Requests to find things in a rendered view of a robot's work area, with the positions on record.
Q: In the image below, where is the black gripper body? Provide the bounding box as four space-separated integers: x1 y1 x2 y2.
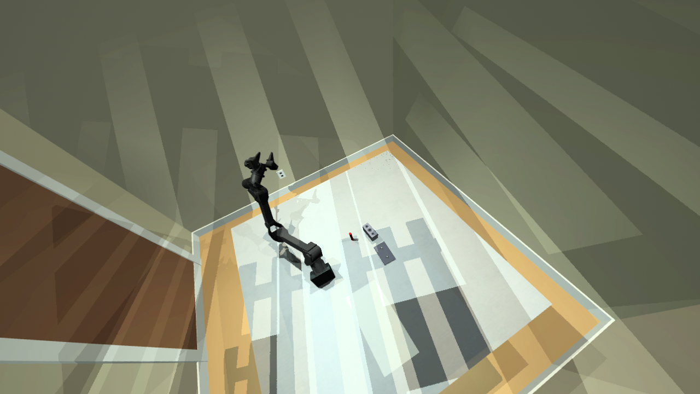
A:
251 161 278 178

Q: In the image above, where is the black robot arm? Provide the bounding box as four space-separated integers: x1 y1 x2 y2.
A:
242 157 327 276

